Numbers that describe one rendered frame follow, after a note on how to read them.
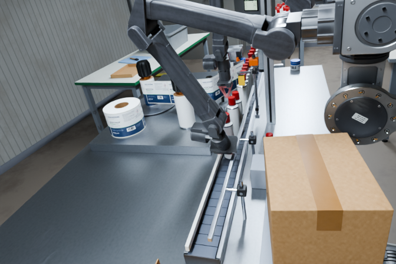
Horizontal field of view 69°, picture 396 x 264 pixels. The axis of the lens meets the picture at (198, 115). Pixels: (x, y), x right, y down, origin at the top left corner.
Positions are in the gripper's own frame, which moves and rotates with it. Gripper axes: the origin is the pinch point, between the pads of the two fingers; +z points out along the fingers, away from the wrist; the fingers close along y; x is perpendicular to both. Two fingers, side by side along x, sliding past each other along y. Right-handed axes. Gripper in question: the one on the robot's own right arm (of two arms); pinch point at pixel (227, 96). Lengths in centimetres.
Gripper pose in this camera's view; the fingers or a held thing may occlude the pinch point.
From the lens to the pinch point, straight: 146.6
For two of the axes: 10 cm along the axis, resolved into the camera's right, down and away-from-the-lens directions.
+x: 9.5, 0.0, -3.2
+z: 1.4, 8.9, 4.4
